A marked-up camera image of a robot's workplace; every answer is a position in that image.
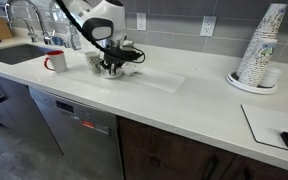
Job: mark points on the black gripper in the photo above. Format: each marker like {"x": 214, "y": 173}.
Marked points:
{"x": 115, "y": 57}

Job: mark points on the small white teacup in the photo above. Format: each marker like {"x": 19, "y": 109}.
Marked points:
{"x": 131, "y": 69}

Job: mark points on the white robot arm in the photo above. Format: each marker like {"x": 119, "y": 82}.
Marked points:
{"x": 103, "y": 26}

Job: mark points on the patterned paper cup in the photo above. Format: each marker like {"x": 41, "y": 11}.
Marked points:
{"x": 93, "y": 61}

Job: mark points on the stainless steel dishwasher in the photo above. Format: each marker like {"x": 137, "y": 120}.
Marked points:
{"x": 87, "y": 136}

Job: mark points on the dark wood lower cabinet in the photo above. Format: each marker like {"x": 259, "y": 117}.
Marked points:
{"x": 150, "y": 153}

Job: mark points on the stainless steel sink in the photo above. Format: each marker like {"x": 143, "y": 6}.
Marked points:
{"x": 21, "y": 53}

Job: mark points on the wooden cutting board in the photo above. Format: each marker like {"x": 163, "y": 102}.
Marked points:
{"x": 5, "y": 32}

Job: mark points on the white round tray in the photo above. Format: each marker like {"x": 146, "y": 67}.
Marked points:
{"x": 232, "y": 79}

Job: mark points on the short stack paper cups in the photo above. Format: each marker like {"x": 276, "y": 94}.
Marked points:
{"x": 254, "y": 66}

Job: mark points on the tall stack paper cups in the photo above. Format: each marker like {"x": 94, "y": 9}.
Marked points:
{"x": 268, "y": 26}

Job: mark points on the small white lidded cup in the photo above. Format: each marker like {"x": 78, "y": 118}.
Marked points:
{"x": 270, "y": 77}

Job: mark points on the white cutting board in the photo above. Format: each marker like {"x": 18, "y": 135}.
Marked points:
{"x": 266, "y": 125}

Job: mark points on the white wall outlet left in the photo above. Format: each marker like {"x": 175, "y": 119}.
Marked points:
{"x": 141, "y": 21}

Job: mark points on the white wall outlet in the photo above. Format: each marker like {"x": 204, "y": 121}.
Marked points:
{"x": 208, "y": 26}
{"x": 141, "y": 21}

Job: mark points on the white mug red handle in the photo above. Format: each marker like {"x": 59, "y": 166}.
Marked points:
{"x": 55, "y": 61}

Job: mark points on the white wall outlet right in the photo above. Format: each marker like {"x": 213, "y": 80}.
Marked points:
{"x": 208, "y": 26}

